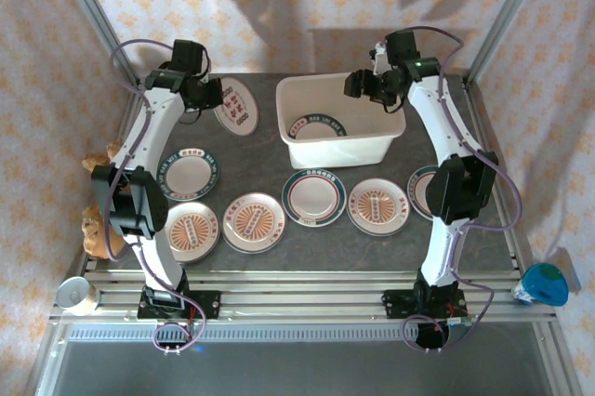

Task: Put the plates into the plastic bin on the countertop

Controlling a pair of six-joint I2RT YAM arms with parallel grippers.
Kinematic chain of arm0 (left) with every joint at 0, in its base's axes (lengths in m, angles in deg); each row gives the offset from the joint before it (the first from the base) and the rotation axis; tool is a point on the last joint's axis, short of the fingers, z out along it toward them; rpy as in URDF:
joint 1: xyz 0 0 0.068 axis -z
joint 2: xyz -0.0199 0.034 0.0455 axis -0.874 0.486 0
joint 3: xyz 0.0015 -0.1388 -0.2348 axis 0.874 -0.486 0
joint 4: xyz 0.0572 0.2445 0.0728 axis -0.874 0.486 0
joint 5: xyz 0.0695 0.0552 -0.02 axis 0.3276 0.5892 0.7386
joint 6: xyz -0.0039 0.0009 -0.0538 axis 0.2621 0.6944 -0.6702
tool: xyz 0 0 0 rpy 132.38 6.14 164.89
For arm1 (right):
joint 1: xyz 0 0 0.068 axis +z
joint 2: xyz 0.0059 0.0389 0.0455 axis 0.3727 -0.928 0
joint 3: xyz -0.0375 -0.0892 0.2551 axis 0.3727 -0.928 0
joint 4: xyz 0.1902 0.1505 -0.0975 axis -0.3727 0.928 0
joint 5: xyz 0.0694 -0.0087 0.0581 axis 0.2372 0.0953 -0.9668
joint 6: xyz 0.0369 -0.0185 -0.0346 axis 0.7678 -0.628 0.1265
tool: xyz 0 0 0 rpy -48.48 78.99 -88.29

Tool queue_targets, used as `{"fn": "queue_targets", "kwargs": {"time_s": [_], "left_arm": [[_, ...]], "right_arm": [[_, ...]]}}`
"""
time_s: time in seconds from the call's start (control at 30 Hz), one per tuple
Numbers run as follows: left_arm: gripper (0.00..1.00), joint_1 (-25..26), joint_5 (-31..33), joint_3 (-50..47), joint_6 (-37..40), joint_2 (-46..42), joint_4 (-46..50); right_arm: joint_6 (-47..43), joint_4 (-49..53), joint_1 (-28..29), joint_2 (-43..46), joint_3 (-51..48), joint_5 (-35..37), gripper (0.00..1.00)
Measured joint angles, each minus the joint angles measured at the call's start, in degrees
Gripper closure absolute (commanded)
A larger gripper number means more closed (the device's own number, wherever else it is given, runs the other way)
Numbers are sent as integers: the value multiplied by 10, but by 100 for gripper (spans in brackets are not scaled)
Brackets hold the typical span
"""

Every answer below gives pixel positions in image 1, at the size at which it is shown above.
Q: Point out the brown teddy bear toys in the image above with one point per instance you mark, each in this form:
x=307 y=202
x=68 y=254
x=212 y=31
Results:
x=95 y=233

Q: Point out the tin can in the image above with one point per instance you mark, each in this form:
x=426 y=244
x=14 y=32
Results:
x=74 y=296

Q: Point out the red characters white plate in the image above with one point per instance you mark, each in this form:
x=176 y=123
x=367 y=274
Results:
x=239 y=108

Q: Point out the aluminium rail base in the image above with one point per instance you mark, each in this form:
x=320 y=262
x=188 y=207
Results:
x=297 y=294

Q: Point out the green rim lettered plate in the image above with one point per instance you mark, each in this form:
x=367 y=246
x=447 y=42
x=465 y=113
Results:
x=188 y=177
x=316 y=131

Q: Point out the perforated metal strip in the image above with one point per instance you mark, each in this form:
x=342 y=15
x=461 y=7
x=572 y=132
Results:
x=297 y=333

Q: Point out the blue lidded cup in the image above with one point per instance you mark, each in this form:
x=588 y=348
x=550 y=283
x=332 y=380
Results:
x=541 y=284

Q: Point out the orange sunburst plate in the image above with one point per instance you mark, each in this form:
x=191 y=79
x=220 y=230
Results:
x=193 y=233
x=253 y=224
x=377 y=206

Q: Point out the aluminium frame post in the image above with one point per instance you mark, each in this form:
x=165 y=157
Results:
x=93 y=15
x=506 y=15

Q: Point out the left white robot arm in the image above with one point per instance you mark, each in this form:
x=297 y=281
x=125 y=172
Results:
x=144 y=135

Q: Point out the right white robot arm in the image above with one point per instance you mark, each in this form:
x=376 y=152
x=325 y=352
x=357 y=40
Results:
x=441 y=122

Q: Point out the green red ringed plate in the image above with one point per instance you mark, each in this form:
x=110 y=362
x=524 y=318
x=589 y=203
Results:
x=313 y=198
x=418 y=191

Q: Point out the white plastic bin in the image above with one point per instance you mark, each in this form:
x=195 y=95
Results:
x=334 y=154

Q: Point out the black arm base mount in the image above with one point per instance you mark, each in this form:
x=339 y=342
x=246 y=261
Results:
x=400 y=303
x=204 y=303

